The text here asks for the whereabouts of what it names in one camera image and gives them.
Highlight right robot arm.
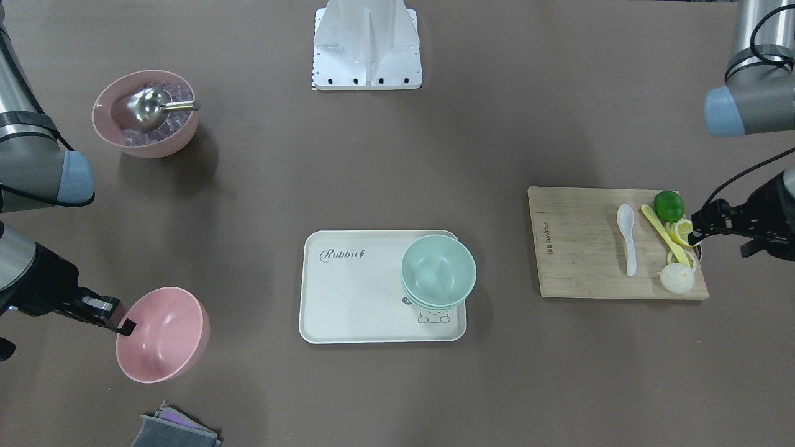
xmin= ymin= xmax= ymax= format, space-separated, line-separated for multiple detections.
xmin=1 ymin=29 xmax=135 ymax=336

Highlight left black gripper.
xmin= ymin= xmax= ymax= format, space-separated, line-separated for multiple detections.
xmin=687 ymin=173 xmax=794 ymax=260

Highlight top green bowl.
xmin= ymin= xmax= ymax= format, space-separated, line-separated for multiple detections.
xmin=399 ymin=234 xmax=477 ymax=288

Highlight green lime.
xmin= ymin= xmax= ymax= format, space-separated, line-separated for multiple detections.
xmin=653 ymin=190 xmax=685 ymax=223

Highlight clear ice cubes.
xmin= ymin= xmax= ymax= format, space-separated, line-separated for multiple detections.
xmin=122 ymin=82 xmax=194 ymax=147

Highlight middle green bowl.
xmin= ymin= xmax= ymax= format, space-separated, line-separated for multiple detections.
xmin=401 ymin=282 xmax=475 ymax=310

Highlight large pink bowl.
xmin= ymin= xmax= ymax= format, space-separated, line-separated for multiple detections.
xmin=91 ymin=69 xmax=199 ymax=159

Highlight bamboo cutting board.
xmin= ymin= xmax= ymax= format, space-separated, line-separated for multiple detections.
xmin=527 ymin=186 xmax=709 ymax=302

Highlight small pink bowl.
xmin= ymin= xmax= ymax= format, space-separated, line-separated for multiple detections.
xmin=116 ymin=287 xmax=211 ymax=384

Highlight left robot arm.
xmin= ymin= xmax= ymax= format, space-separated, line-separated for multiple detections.
xmin=688 ymin=1 xmax=794 ymax=261

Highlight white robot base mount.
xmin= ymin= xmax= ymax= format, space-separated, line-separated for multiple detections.
xmin=311 ymin=1 xmax=424 ymax=91

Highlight lemon half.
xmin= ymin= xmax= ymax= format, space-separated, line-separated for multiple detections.
xmin=663 ymin=219 xmax=701 ymax=247

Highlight lemon slice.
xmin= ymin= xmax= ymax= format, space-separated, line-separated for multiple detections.
xmin=665 ymin=251 xmax=699 ymax=273

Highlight yellow plastic spoon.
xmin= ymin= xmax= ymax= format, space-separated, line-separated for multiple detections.
xmin=640 ymin=204 xmax=694 ymax=269

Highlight green bowl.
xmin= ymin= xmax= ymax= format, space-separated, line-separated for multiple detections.
xmin=399 ymin=234 xmax=477 ymax=288
xmin=404 ymin=294 xmax=466 ymax=312
xmin=401 ymin=282 xmax=475 ymax=310

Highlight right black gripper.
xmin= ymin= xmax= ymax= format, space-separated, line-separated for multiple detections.
xmin=9 ymin=243 xmax=137 ymax=337

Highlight cream serving tray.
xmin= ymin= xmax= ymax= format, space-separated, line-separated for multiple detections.
xmin=298 ymin=230 xmax=468 ymax=345

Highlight metal ice scoop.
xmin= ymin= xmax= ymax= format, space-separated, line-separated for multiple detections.
xmin=119 ymin=87 xmax=202 ymax=133

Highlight grey folded cloth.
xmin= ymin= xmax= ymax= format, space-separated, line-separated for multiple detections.
xmin=131 ymin=404 xmax=222 ymax=446

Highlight bottom green bowl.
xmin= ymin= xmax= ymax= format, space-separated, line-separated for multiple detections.
xmin=404 ymin=294 xmax=466 ymax=312

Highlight white ceramic spoon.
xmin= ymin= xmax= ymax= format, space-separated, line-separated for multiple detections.
xmin=617 ymin=204 xmax=638 ymax=277

